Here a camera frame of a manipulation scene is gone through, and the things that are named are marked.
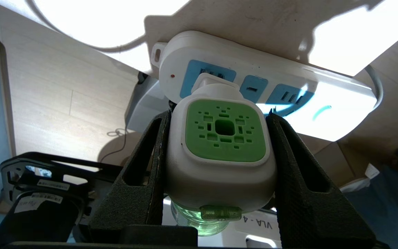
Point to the blue cloth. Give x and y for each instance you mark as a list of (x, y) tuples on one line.
[(389, 207)]

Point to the white paper sheet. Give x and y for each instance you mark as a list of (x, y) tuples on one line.
[(370, 172)]

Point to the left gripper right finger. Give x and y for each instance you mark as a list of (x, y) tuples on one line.
[(290, 193)]

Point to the white blue power strip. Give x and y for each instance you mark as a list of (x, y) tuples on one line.
[(323, 90)]

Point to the brown cardboard box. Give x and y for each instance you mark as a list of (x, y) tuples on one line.
[(333, 162)]

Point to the white green mosquito repellent device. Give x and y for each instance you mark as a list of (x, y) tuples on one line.
[(219, 180)]

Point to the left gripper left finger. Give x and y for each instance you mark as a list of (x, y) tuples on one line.
[(140, 204)]

